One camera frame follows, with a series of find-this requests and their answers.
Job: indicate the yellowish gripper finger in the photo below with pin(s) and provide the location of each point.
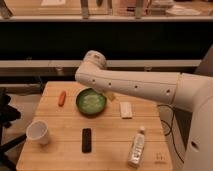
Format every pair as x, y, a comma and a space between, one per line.
110, 96

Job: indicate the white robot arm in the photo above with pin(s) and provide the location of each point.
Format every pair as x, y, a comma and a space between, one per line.
190, 92

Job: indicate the white rectangular sponge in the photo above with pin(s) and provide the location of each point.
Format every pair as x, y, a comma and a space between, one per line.
126, 110

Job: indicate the green bowl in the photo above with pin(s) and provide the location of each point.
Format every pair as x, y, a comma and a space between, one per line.
90, 103

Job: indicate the black remote control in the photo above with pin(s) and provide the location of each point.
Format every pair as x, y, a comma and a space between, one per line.
86, 140

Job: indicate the clear plastic bottle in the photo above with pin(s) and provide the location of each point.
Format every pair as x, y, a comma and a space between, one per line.
137, 147

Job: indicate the white paper cup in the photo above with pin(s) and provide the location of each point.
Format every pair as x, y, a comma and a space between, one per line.
38, 132

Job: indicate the black office chair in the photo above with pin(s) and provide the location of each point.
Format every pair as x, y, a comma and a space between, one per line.
7, 115

